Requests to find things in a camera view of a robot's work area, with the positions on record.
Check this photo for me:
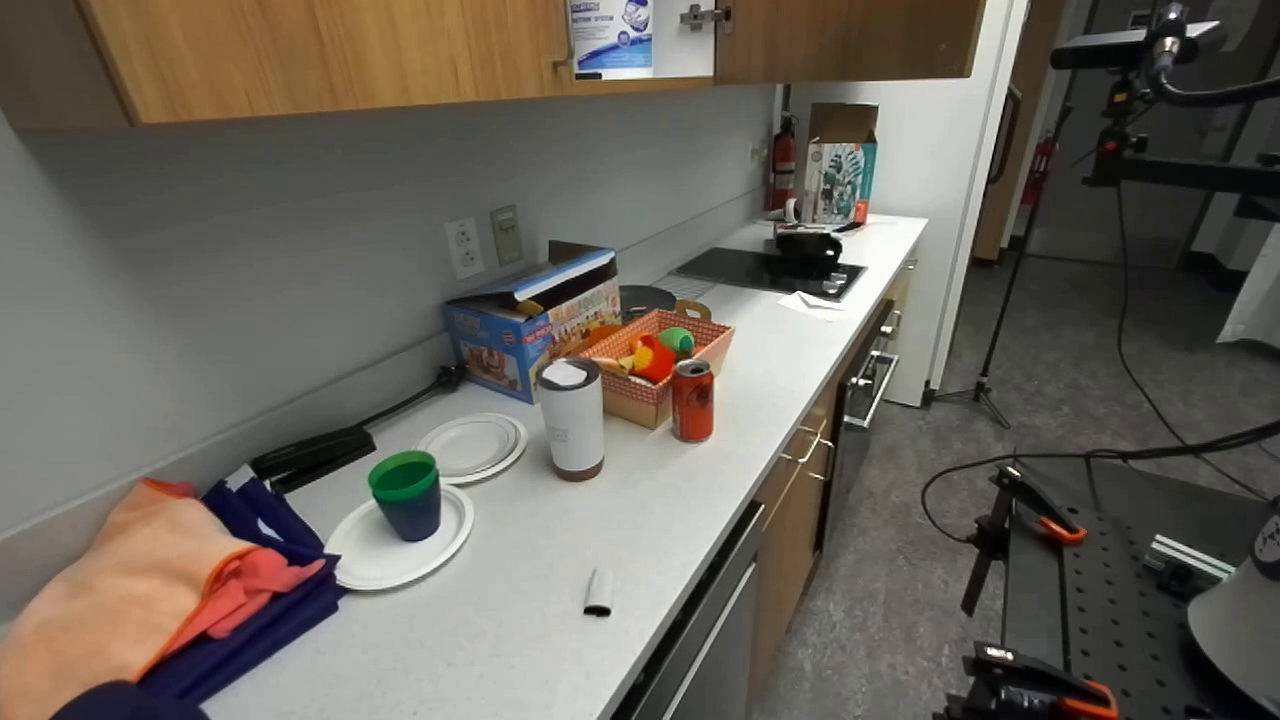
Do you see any orange cloth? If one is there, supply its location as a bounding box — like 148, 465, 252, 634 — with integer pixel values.
0, 475, 265, 720

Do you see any wide wooden cabinet door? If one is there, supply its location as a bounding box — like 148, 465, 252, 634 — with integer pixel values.
77, 0, 577, 134

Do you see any orange wooden bin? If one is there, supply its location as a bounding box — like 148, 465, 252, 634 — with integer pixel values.
579, 301, 739, 437

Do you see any blue toy food box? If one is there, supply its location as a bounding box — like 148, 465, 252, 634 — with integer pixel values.
439, 236, 626, 408

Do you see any salmon red cloth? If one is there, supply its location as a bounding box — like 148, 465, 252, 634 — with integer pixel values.
152, 539, 332, 666

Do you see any beige wall switch plate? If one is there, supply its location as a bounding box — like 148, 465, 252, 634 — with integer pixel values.
489, 205, 527, 273

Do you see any black camera tripod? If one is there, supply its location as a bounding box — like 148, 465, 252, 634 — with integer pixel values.
932, 69, 1163, 432

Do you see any white wall power outlet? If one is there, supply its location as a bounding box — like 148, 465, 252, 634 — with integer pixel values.
443, 216, 489, 283

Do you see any large white plate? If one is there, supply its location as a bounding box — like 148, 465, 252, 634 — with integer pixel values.
320, 484, 474, 596

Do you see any brown cardboard box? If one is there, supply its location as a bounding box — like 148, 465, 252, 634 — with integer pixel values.
805, 99, 885, 154

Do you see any white cylindrical tumbler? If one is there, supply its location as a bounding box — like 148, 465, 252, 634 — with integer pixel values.
530, 358, 609, 484

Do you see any small black white marker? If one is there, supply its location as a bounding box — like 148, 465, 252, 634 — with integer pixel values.
579, 567, 621, 626

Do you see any black cooking pot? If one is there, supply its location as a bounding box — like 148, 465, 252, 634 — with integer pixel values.
770, 230, 849, 279

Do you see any red drink can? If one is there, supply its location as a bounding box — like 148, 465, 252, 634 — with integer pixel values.
667, 358, 718, 448

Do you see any black built-in oven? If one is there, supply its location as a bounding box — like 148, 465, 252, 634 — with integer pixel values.
817, 295, 903, 535

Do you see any brown wooden room door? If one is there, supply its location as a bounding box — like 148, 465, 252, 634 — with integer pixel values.
979, 0, 1072, 263

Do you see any dark navy fabric item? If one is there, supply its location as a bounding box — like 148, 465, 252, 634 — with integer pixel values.
50, 682, 213, 720

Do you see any black power adapter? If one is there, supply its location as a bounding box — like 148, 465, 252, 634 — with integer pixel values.
247, 426, 378, 500

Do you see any navy blue cloth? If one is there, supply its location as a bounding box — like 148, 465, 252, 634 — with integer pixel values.
137, 475, 349, 709

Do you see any orange toy food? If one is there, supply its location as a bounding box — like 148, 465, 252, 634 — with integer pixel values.
613, 337, 655, 380

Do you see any dark horizontal beam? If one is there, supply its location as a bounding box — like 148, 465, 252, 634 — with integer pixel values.
1079, 154, 1280, 225

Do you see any black stereo camera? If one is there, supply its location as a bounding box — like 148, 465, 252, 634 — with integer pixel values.
1048, 20, 1163, 78

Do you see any orange handled black clamp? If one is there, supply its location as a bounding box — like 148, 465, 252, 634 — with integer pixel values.
944, 640, 1123, 720
960, 465, 1090, 622

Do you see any grey black hose cable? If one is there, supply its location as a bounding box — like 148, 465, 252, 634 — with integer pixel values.
1133, 0, 1280, 113

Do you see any silver cabinet hinge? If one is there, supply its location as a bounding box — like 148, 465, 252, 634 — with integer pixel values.
675, 0, 736, 38

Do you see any black perforated robot table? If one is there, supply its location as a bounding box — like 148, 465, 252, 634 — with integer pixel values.
996, 458, 1280, 720

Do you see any black glass cooktop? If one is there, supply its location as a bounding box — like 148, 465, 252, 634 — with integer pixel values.
672, 244, 869, 310

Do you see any black power cable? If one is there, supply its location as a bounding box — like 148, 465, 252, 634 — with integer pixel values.
354, 362, 472, 432

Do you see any silver metal bracket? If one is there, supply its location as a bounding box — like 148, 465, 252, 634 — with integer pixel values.
1146, 532, 1241, 584

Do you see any grey round robot base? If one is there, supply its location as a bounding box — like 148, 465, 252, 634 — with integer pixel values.
1183, 494, 1280, 720

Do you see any wooden lower cabinet door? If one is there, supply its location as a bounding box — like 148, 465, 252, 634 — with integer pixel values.
746, 380, 842, 696

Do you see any small white plate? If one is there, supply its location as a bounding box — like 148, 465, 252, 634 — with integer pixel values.
415, 408, 530, 489

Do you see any white fabric cover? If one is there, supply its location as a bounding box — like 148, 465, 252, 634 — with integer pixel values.
1211, 254, 1280, 358

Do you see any green and blue cup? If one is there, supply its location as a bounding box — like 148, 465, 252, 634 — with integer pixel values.
364, 448, 443, 548

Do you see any red toy food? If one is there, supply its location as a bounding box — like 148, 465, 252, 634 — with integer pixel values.
640, 341, 681, 388

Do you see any black round bowl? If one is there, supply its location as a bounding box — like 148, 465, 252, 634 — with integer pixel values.
617, 279, 683, 324

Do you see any red fire extinguisher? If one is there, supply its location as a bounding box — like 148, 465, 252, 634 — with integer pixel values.
765, 118, 805, 216

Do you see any colourful printed carton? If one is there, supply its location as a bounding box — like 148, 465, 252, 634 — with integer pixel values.
801, 135, 880, 231

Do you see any blue white wipes package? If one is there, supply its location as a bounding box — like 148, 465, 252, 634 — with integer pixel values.
566, 0, 661, 80

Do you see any narrow wooden cabinet door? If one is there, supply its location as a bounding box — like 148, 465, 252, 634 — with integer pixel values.
715, 0, 993, 88

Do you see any white blue container in cabinet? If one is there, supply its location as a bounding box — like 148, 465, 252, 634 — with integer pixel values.
565, 0, 723, 99

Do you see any thick black floor cable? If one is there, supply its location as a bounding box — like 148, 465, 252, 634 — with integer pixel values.
916, 411, 1280, 551

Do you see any steel dishwasher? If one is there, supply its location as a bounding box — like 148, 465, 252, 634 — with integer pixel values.
605, 497, 770, 720

